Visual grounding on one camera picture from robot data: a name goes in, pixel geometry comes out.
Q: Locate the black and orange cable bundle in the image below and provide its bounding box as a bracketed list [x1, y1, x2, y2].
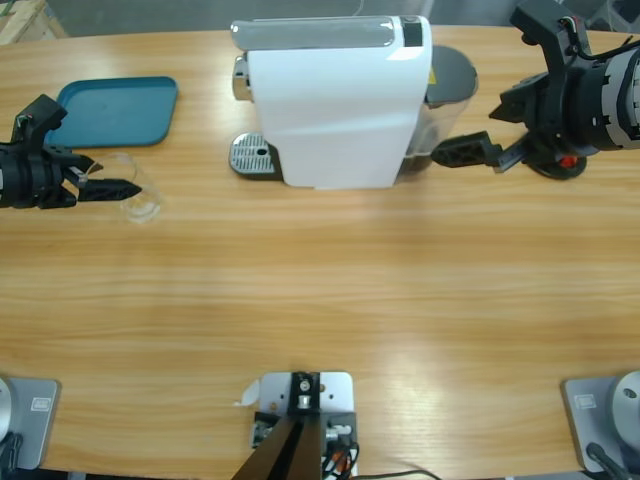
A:
[319, 439, 361, 479]

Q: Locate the white capsule coffee machine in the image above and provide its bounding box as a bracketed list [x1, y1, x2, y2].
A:
[228, 14, 480, 192]

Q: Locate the black capsule holder stand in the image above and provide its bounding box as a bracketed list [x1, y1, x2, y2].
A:
[519, 35, 640, 181]

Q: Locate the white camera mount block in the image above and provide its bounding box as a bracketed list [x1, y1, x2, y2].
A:
[248, 370, 359, 480]

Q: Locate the teal plastic tray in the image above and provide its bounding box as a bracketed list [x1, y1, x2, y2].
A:
[43, 75, 180, 150]

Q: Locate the clear glass cup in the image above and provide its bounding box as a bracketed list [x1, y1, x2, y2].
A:
[102, 151, 165, 226]

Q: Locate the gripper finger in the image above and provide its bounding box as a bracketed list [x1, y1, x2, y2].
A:
[430, 130, 504, 169]
[52, 145, 105, 172]
[75, 178, 145, 204]
[488, 72, 551, 124]

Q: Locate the thin black cable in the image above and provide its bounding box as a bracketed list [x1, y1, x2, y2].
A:
[357, 468, 444, 480]

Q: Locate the wooden pallet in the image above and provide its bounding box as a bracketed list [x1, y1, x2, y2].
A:
[0, 0, 69, 46]

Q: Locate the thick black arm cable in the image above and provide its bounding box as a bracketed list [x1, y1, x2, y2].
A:
[0, 432, 25, 471]
[584, 442, 634, 480]

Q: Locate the white tape strip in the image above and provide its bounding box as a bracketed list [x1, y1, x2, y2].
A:
[231, 378, 262, 409]

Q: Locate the dark camera post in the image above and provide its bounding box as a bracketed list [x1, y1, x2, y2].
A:
[233, 370, 322, 480]

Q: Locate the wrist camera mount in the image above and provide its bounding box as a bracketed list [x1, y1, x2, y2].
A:
[509, 0, 594, 76]
[14, 93, 69, 151]

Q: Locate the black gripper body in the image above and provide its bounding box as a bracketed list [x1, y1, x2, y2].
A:
[0, 142, 84, 211]
[494, 62, 609, 174]

